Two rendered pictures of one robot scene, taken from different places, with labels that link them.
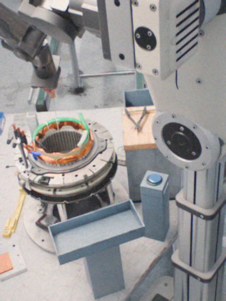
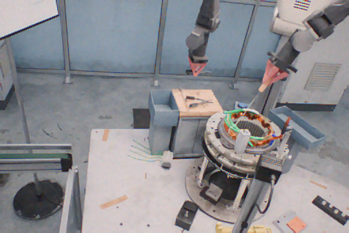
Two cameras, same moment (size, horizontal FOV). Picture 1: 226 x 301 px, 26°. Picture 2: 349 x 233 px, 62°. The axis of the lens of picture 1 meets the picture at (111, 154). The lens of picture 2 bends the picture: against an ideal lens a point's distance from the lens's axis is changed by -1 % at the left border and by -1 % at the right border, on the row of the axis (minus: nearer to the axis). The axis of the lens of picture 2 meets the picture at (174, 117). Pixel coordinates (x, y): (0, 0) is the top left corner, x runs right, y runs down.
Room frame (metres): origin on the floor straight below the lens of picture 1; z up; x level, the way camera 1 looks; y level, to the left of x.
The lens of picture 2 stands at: (1.76, 0.91, 1.78)
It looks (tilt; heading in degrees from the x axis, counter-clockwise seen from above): 36 degrees down; 249
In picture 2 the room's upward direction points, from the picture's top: 9 degrees clockwise
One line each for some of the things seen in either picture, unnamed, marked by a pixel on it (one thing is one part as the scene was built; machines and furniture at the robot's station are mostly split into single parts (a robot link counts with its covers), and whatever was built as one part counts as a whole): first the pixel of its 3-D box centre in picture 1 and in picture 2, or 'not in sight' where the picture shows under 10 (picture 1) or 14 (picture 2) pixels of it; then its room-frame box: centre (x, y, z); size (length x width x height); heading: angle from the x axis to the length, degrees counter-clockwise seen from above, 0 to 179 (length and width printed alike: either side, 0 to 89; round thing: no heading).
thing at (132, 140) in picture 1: (150, 126); (196, 101); (1.26, -0.14, 1.05); 0.20 x 0.19 x 0.02; 176
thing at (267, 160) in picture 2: not in sight; (268, 165); (1.41, 0.56, 1.37); 0.06 x 0.04 x 0.04; 59
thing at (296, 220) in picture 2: (3, 263); (296, 225); (0.96, 0.40, 0.80); 0.07 x 0.05 x 0.01; 19
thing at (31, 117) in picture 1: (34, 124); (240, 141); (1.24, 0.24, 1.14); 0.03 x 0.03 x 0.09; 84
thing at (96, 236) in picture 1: (100, 256); (285, 146); (0.85, 0.07, 0.92); 0.25 x 0.11 x 0.28; 105
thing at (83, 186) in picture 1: (72, 188); not in sight; (1.01, 0.13, 1.05); 0.09 x 0.04 x 0.01; 84
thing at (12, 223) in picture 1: (15, 210); (244, 229); (1.19, 0.37, 0.80); 0.22 x 0.04 x 0.03; 167
